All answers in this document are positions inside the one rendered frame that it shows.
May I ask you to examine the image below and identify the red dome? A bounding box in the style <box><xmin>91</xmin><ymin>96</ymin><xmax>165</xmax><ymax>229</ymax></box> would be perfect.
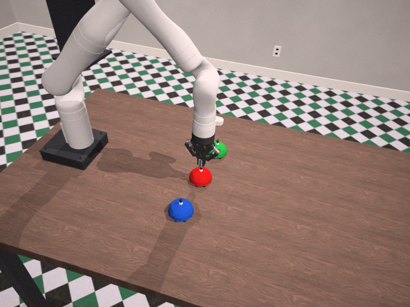
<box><xmin>189</xmin><ymin>167</ymin><xmax>212</xmax><ymax>187</ymax></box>

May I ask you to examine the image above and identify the blue dome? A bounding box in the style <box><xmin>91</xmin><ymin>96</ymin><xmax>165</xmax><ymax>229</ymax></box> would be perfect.
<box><xmin>168</xmin><ymin>198</ymin><xmax>194</xmax><ymax>222</ymax></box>

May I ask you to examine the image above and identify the green dome bell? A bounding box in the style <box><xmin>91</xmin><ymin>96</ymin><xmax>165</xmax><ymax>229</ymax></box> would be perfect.
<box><xmin>207</xmin><ymin>139</ymin><xmax>227</xmax><ymax>159</ymax></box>

